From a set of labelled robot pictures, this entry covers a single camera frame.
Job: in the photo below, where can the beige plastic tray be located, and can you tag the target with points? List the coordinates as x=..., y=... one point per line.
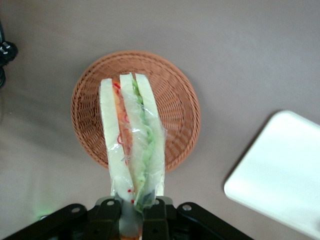
x=280, y=170

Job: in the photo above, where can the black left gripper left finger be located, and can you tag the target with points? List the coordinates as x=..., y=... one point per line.
x=105, y=220

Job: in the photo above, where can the triangle sandwich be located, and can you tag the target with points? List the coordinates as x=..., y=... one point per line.
x=132, y=140

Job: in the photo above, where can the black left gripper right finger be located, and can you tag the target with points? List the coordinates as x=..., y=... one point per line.
x=157, y=222

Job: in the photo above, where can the round brown wicker basket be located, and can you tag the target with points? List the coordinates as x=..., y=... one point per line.
x=175, y=105

